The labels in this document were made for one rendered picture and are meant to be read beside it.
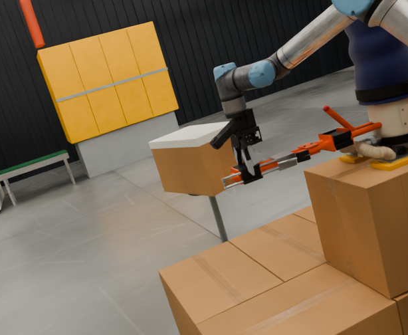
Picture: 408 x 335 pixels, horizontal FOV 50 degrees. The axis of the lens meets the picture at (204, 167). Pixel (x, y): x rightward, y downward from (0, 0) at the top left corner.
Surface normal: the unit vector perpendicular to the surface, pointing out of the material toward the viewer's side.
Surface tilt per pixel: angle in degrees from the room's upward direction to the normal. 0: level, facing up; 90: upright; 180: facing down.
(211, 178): 90
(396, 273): 90
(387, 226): 90
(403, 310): 90
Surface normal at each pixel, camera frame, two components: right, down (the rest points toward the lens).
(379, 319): 0.33, 0.12
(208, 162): 0.61, 0.01
